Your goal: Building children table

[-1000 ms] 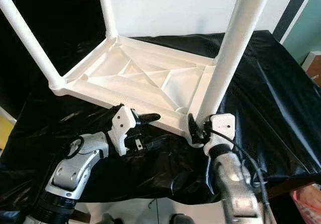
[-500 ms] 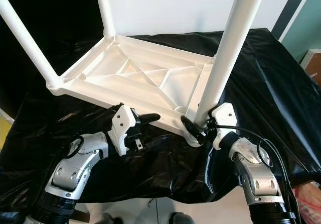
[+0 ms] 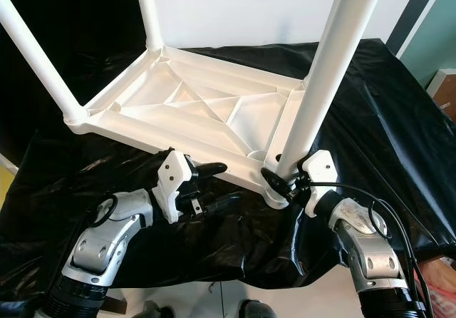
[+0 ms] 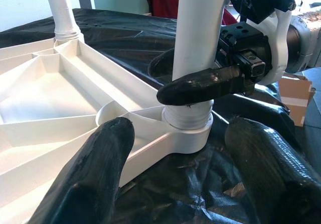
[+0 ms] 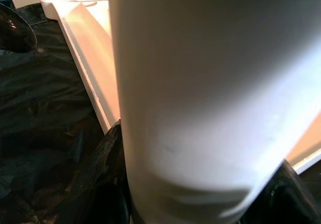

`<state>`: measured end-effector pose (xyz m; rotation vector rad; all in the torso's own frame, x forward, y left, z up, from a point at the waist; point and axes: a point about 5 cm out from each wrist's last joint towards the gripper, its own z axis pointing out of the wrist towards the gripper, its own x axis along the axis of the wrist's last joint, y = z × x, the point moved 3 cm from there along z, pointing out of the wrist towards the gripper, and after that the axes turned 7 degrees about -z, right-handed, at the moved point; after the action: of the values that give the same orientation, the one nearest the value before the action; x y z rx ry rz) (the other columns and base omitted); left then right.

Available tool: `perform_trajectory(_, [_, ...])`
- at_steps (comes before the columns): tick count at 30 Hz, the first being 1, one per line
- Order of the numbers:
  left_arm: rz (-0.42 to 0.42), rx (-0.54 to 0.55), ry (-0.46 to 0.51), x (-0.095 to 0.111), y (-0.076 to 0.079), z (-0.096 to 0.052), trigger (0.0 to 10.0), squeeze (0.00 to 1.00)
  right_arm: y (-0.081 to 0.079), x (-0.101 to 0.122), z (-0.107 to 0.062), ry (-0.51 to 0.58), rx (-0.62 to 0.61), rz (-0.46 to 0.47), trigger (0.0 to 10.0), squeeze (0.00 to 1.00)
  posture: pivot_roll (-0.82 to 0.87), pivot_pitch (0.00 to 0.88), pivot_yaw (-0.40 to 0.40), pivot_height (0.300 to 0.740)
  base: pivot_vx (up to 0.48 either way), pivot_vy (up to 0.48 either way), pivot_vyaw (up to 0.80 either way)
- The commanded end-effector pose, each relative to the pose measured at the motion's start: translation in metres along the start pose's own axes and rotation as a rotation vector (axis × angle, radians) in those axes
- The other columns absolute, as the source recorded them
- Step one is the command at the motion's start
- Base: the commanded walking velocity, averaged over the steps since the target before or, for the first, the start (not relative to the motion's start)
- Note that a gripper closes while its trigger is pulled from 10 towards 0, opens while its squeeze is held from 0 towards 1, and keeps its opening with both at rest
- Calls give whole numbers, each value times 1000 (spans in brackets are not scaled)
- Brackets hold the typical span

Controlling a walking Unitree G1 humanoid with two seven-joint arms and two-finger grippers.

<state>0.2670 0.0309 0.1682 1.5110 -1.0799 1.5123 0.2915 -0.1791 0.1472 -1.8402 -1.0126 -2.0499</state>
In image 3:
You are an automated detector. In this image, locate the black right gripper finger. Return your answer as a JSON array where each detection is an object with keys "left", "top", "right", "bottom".
[{"left": 260, "top": 167, "right": 293, "bottom": 196}]

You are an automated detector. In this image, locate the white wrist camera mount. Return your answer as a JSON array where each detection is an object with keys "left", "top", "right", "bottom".
[
  {"left": 157, "top": 149, "right": 197, "bottom": 224},
  {"left": 301, "top": 150, "right": 337, "bottom": 217}
]

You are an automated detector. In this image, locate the black plastic table cover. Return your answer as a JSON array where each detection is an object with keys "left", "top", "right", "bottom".
[{"left": 0, "top": 39, "right": 456, "bottom": 304}]

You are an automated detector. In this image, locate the yellow waste bin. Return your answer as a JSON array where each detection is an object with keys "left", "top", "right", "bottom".
[{"left": 0, "top": 161, "right": 11, "bottom": 190}]

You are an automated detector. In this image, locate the pink shopping bag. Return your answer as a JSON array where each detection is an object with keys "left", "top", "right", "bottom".
[{"left": 424, "top": 257, "right": 456, "bottom": 312}]

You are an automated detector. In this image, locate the white plastic table leg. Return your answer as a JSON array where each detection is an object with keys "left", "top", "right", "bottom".
[
  {"left": 135, "top": 0, "right": 163, "bottom": 50},
  {"left": 0, "top": 0, "right": 90, "bottom": 126},
  {"left": 274, "top": 0, "right": 389, "bottom": 183}
]

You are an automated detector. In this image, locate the brown wooden cabinet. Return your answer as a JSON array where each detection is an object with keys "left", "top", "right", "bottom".
[{"left": 427, "top": 68, "right": 456, "bottom": 119}]

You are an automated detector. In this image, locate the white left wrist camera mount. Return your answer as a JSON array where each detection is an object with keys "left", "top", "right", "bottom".
[{"left": 157, "top": 149, "right": 197, "bottom": 224}]

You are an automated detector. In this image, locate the black door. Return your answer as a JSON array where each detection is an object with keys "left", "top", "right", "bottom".
[{"left": 0, "top": 0, "right": 154, "bottom": 133}]

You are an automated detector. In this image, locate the grey right robot foot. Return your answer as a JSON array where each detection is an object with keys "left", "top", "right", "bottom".
[{"left": 239, "top": 300, "right": 279, "bottom": 318}]

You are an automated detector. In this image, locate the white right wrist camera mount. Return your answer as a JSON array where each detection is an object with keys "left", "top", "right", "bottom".
[{"left": 301, "top": 150, "right": 337, "bottom": 217}]

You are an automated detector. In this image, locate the white plastic table top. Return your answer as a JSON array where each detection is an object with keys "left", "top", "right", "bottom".
[{"left": 64, "top": 43, "right": 311, "bottom": 208}]

